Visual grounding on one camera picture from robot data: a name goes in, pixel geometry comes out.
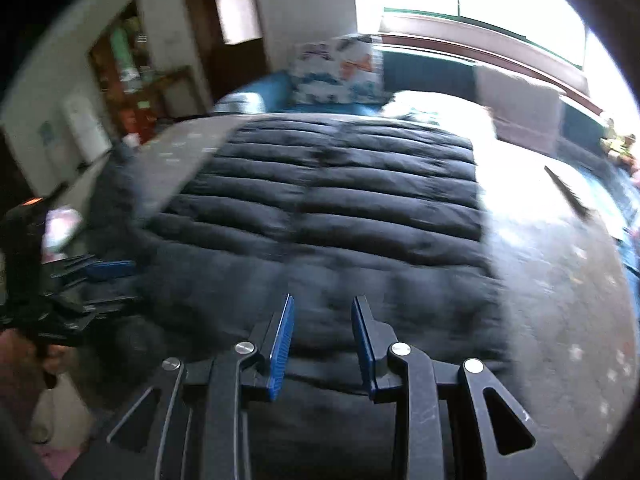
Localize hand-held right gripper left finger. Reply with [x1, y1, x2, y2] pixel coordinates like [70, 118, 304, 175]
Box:
[100, 294, 296, 480]

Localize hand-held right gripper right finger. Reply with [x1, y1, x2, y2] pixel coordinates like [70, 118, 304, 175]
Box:
[351, 295, 576, 480]

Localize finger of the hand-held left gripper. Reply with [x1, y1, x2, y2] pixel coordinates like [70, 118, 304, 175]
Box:
[50, 255, 137, 283]
[65, 295, 143, 322]

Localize black puffer jacket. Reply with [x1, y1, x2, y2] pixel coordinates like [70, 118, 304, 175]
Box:
[92, 112, 513, 480]

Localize person's left hand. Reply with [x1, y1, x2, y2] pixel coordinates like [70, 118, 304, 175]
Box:
[0, 330, 71, 391]

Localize white plastic bag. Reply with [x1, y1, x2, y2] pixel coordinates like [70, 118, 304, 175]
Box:
[42, 207, 83, 261]

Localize white refrigerator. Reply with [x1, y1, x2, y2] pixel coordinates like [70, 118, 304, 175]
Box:
[60, 95, 113, 166]

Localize white water dispenser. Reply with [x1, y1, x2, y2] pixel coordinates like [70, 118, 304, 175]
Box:
[37, 120, 66, 186]

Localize wooden display cabinet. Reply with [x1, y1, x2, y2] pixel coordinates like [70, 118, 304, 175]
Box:
[87, 0, 166, 141]

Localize pale blue striped blanket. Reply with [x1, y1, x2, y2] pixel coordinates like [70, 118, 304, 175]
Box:
[215, 92, 266, 116]

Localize dark wooden door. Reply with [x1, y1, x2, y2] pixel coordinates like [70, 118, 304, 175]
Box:
[182, 0, 273, 101]

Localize dark wooden stick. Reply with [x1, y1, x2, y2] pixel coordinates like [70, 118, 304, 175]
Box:
[544, 165, 591, 221]

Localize upright butterfly print pillow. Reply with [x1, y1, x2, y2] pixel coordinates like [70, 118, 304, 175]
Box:
[290, 32, 386, 106]

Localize teal sofa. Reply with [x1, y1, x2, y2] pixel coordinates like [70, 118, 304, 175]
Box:
[215, 42, 640, 261]

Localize beige back cushion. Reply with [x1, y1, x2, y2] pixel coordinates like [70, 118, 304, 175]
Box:
[475, 65, 563, 146]

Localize stuffed toy animals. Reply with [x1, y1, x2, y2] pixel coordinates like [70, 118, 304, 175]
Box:
[602, 130, 640, 166]

